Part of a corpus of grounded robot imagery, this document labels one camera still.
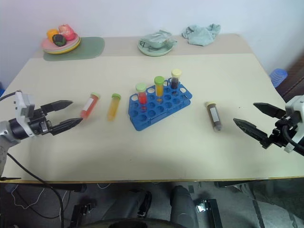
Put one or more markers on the black table crossbar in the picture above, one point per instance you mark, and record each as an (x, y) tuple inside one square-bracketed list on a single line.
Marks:
[(225, 184), (69, 187)]

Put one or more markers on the light green plate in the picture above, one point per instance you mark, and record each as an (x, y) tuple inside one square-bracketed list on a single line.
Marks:
[(71, 46)]

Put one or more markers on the grey rounded shape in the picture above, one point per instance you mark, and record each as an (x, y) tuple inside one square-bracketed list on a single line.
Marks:
[(183, 209)]

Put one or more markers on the blue ribbed container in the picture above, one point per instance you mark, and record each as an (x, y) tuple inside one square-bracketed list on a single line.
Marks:
[(278, 77)]

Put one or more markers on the blue object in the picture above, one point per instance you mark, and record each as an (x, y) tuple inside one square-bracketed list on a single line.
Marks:
[(2, 89)]

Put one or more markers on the green placemat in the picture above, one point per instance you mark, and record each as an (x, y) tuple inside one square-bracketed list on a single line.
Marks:
[(91, 47)]

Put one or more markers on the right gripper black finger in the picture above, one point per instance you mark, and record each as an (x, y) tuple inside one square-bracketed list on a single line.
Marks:
[(251, 130), (270, 109)]

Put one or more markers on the red liquid tube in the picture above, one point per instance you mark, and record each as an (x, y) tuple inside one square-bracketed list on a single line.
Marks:
[(88, 107)]

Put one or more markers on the pink plate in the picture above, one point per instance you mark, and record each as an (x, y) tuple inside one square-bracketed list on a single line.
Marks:
[(47, 45)]

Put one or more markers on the brown liquid tube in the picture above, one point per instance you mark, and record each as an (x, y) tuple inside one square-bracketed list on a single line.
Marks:
[(214, 116)]

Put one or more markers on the black clamp part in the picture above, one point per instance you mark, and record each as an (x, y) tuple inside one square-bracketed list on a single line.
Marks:
[(145, 204)]

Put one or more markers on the pink toy fruit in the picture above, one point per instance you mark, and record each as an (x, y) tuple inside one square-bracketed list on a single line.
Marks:
[(67, 32)]

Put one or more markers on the thin black pointed strip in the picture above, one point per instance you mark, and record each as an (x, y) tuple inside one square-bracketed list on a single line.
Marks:
[(9, 178)]

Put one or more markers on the dark brown wooden furniture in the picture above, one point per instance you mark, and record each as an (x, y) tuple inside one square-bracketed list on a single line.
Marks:
[(295, 78)]

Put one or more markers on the clear plastic bag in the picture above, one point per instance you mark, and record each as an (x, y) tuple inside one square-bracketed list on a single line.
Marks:
[(156, 36)]

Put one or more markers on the yellow plate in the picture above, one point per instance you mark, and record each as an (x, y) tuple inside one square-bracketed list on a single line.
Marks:
[(72, 49)]

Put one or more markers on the orange toy fruit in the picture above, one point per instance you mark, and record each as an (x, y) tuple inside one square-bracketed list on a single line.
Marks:
[(51, 33)]

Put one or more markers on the crumpled green cloth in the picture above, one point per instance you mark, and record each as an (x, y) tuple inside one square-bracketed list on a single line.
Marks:
[(202, 35)]

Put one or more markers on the black metal frame bar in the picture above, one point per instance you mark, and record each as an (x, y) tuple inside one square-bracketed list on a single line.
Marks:
[(80, 215), (211, 213)]

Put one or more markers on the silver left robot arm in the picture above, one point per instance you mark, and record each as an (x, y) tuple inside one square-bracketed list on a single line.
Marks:
[(5, 133)]

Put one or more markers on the pale green round plate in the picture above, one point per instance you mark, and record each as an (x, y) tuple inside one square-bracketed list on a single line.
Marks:
[(156, 51)]

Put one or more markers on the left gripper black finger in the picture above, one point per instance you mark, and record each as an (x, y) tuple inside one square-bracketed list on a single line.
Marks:
[(59, 105), (67, 124)]

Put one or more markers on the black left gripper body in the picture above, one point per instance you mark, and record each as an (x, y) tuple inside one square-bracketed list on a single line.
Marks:
[(42, 124)]

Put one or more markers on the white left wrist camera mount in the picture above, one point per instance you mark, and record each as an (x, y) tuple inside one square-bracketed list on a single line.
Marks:
[(25, 104)]

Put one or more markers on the dark tube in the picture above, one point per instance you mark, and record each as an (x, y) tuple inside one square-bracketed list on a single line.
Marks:
[(175, 80)]

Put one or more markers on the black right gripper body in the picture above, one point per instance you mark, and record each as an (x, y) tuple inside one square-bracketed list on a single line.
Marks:
[(280, 135)]

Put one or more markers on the blue tube rack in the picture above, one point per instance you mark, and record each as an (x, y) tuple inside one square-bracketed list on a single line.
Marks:
[(164, 111)]

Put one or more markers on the dark green toy fruit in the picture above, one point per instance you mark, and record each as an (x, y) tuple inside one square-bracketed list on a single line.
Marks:
[(59, 40)]

